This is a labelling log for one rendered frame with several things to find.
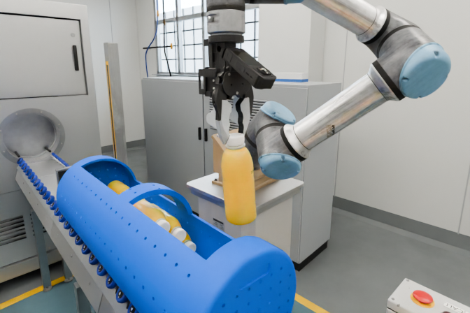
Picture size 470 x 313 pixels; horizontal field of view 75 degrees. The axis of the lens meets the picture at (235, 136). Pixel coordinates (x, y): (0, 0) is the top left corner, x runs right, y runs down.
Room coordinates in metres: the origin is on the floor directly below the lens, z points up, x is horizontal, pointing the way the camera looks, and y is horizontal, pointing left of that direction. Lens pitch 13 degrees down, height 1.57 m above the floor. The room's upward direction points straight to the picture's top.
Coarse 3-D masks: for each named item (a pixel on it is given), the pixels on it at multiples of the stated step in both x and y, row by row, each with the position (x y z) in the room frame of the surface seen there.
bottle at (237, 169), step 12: (228, 156) 0.60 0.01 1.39; (240, 156) 0.59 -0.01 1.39; (228, 168) 0.59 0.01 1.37; (240, 168) 0.59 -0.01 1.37; (252, 168) 0.61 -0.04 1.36; (228, 180) 0.60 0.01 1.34; (240, 180) 0.59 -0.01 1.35; (252, 180) 0.61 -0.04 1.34; (228, 192) 0.60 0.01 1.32; (240, 192) 0.59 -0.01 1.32; (252, 192) 0.61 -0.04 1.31; (228, 204) 0.60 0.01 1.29; (240, 204) 0.59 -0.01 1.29; (252, 204) 0.61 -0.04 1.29; (228, 216) 0.61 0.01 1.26; (240, 216) 0.59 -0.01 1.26; (252, 216) 0.60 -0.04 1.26
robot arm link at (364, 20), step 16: (304, 0) 0.76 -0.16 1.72; (320, 0) 0.76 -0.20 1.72; (336, 0) 0.76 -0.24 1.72; (352, 0) 0.78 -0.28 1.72; (336, 16) 0.79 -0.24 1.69; (352, 16) 0.79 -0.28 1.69; (368, 16) 0.79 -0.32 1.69; (384, 16) 0.80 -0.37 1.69; (400, 16) 0.83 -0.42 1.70; (352, 32) 0.83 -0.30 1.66; (368, 32) 0.81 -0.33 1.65; (384, 32) 0.80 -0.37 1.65
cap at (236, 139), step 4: (232, 136) 0.61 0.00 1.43; (236, 136) 0.61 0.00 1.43; (240, 136) 0.61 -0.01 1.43; (228, 140) 0.61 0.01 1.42; (232, 140) 0.60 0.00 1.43; (236, 140) 0.60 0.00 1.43; (240, 140) 0.60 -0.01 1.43; (228, 144) 0.61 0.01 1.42; (232, 144) 0.60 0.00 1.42; (236, 144) 0.60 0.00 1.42; (240, 144) 0.60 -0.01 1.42
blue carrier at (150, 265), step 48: (96, 192) 0.86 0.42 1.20; (144, 192) 0.79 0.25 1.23; (96, 240) 0.74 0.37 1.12; (144, 240) 0.61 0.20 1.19; (192, 240) 0.87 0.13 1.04; (240, 240) 0.55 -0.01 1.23; (144, 288) 0.54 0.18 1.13; (192, 288) 0.47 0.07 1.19; (240, 288) 0.48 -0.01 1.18; (288, 288) 0.58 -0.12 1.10
